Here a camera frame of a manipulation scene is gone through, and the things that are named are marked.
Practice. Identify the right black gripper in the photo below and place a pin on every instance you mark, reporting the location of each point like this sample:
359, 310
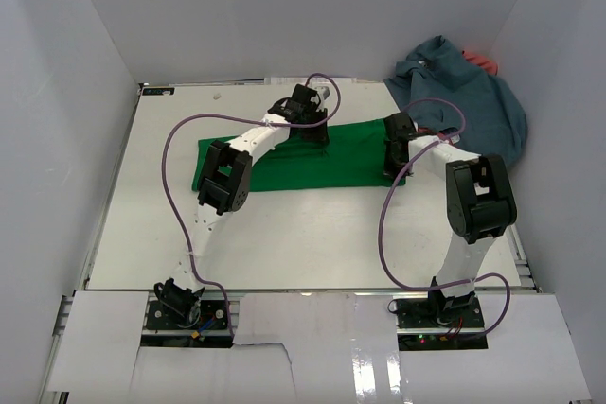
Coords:
389, 170

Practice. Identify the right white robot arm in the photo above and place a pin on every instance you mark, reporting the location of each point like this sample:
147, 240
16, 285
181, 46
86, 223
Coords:
479, 207

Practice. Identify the green polo shirt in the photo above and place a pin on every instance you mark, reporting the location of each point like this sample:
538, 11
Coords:
283, 160

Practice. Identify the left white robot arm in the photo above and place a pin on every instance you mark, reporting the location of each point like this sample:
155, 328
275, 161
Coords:
223, 186

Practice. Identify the white printed label strip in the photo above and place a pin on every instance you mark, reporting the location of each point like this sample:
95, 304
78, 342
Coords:
303, 80

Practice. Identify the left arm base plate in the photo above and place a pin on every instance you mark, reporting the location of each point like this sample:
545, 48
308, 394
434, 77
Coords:
206, 327

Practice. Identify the black label sticker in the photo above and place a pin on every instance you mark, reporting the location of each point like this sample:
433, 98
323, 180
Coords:
157, 91

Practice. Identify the blue-grey t shirt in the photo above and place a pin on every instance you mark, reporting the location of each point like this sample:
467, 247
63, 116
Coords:
438, 87

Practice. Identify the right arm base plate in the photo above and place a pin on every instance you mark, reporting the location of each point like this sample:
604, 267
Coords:
420, 329

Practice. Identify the white paper sheet front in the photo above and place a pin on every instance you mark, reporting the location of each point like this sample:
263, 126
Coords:
313, 348

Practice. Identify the coral red t shirt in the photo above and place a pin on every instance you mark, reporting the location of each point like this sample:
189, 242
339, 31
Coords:
483, 62

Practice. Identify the aluminium table frame rail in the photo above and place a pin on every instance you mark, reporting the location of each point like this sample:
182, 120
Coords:
507, 257

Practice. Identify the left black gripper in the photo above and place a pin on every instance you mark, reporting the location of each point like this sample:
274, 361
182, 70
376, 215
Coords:
320, 136

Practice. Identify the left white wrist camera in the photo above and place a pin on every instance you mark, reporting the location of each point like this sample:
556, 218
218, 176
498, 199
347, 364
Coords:
323, 92

